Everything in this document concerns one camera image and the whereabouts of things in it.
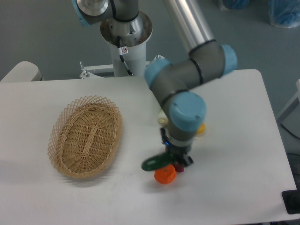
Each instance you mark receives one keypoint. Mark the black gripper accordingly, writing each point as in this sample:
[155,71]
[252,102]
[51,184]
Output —
[177,148]

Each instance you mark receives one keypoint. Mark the green cucumber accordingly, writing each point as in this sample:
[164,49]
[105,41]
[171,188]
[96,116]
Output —
[158,161]

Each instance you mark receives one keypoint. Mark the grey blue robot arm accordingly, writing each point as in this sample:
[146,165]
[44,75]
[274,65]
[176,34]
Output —
[171,83]

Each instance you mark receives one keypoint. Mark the woven wicker basket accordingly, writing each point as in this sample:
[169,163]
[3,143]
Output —
[85,137]

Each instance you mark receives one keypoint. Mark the purple sweet potato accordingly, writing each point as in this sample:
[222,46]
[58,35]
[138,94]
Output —
[179,168]

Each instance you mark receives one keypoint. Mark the orange tangerine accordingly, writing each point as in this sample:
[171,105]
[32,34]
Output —
[165,175]

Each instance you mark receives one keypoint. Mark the yellow bell pepper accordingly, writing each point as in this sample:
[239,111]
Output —
[201,130]

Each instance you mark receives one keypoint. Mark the green bok choy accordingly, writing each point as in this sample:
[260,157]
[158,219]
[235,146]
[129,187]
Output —
[162,118]

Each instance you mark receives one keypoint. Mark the black device at edge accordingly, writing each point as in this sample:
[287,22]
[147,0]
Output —
[291,200]

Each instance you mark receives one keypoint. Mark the blue plastic bag right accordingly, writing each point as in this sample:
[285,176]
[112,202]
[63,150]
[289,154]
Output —
[284,13]

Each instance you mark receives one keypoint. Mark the white chair back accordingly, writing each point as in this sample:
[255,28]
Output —
[23,72]

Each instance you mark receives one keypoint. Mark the white furniture frame right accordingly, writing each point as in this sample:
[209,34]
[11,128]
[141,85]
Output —
[291,105]

